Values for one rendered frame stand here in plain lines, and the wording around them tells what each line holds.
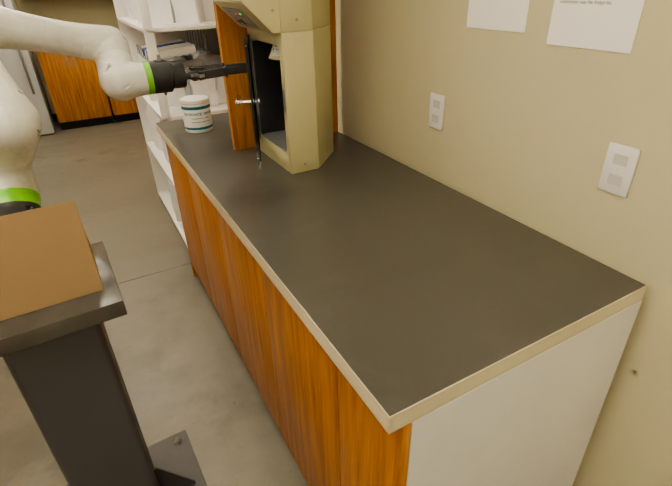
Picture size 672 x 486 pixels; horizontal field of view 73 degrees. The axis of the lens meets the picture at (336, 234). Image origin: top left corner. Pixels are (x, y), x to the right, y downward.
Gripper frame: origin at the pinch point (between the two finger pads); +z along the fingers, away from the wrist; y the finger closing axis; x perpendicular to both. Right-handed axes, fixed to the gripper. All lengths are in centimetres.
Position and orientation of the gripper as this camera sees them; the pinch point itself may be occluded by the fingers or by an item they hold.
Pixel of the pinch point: (235, 68)
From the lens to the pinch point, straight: 159.5
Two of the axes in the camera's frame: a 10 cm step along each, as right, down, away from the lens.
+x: 0.2, 8.7, 4.9
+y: -4.9, -4.2, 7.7
